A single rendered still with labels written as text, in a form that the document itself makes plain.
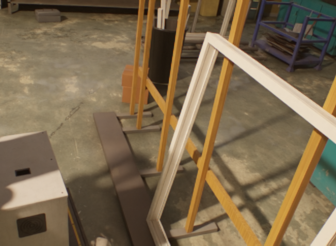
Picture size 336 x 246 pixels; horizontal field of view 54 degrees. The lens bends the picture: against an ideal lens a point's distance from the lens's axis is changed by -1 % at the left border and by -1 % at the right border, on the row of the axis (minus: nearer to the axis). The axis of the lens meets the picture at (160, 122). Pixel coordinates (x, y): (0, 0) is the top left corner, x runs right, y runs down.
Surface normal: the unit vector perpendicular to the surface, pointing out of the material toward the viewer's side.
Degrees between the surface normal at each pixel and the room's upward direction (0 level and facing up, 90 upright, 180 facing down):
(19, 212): 90
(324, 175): 90
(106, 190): 0
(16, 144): 0
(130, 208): 0
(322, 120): 82
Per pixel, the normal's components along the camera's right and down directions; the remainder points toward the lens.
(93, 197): 0.12, -0.85
